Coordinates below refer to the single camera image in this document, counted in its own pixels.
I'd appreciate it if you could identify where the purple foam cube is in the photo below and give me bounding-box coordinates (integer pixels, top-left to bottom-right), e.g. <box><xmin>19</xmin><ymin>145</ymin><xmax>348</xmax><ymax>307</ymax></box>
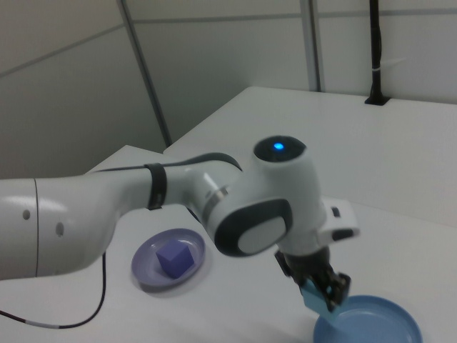
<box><xmin>155</xmin><ymin>239</ymin><xmax>197</xmax><ymax>280</ymax></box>

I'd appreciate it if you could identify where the black pole with base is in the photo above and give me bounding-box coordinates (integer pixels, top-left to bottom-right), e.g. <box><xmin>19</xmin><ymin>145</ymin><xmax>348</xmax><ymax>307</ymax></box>
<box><xmin>363</xmin><ymin>0</ymin><xmax>391</xmax><ymax>107</ymax></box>

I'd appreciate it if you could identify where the cyan foam cube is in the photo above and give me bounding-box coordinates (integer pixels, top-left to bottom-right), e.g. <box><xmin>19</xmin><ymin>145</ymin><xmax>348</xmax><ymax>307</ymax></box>
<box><xmin>301</xmin><ymin>279</ymin><xmax>344</xmax><ymax>324</ymax></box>

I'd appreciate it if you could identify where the blue plate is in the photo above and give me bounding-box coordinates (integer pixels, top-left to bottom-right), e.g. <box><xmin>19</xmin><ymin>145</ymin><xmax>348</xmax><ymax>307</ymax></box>
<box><xmin>313</xmin><ymin>294</ymin><xmax>423</xmax><ymax>343</ymax></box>

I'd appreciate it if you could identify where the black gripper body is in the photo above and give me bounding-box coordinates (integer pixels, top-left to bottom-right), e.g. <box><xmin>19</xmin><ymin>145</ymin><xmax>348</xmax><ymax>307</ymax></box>
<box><xmin>284</xmin><ymin>245</ymin><xmax>336</xmax><ymax>284</ymax></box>

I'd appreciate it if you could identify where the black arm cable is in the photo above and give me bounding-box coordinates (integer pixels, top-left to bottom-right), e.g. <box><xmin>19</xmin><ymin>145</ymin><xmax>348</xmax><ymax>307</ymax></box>
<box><xmin>0</xmin><ymin>162</ymin><xmax>169</xmax><ymax>328</ymax></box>

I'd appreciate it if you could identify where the purple plate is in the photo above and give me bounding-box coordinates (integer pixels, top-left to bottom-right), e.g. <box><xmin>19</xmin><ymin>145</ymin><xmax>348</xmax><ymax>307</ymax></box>
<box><xmin>131</xmin><ymin>228</ymin><xmax>207</xmax><ymax>290</ymax></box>

